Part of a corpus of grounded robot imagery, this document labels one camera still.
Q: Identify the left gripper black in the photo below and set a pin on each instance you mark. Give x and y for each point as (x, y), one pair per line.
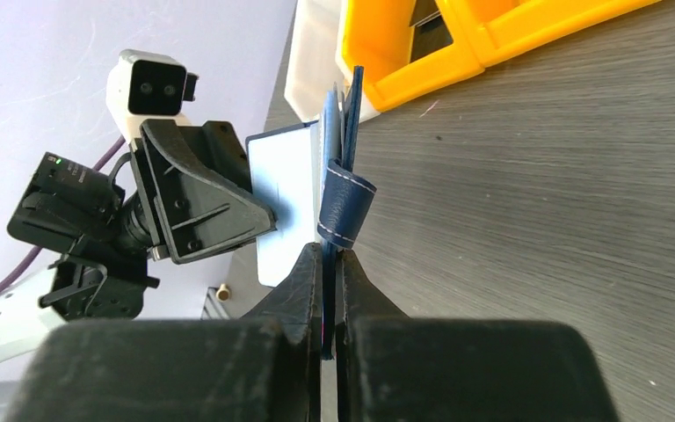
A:
(200, 194)

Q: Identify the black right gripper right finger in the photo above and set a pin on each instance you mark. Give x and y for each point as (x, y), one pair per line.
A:
(394, 367)

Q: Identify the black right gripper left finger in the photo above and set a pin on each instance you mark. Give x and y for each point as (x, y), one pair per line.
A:
(262, 366)

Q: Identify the blue leather card holder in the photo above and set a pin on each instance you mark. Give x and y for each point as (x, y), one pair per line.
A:
(304, 172)

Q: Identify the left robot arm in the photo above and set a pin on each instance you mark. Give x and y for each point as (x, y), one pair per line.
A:
(23, 323)

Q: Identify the small beige spool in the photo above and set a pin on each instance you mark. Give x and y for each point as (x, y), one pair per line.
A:
(222, 293)

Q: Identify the white plastic bin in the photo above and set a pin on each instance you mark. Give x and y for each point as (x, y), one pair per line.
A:
(315, 62)

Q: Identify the orange plastic bin left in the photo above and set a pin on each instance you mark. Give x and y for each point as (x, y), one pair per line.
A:
(380, 44)

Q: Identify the orange plastic bin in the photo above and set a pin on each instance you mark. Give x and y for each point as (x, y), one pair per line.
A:
(380, 44)
(496, 31)

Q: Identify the black object in bin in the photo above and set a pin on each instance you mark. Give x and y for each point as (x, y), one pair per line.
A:
(430, 32)

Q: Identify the orange plastic bin right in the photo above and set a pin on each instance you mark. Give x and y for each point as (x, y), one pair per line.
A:
(496, 31)

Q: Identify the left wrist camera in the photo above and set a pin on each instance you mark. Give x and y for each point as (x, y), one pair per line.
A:
(144, 85)

